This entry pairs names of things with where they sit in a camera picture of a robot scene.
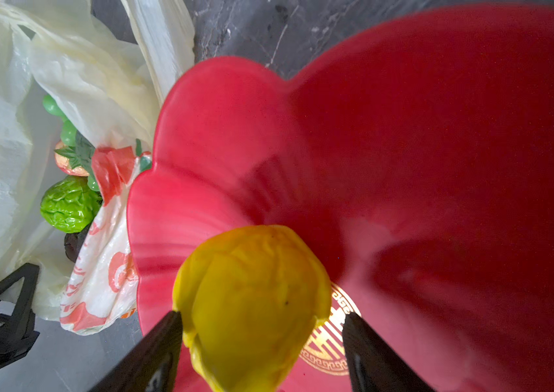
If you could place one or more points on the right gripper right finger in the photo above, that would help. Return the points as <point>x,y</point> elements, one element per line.
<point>373,365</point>

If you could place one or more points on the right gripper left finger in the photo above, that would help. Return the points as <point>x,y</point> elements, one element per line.
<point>152,363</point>

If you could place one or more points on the dark avocado fake fruit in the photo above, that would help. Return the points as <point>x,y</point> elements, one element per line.
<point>73,243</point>

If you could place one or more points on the yellow bell pepper fake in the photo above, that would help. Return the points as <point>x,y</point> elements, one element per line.
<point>249,300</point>

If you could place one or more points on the green custard apple fake fruit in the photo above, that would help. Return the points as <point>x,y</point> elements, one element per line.
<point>70,205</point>

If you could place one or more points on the red strawberry fake fruit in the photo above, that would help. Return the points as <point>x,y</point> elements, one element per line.
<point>74,160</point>

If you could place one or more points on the red flower-shaped plastic bowl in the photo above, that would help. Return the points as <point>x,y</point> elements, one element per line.
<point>415,159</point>

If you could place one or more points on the cream plastic bag fruit print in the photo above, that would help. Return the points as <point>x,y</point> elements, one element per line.
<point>78,110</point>

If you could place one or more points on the green grape bunch fake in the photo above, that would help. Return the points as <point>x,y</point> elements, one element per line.
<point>70,134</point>

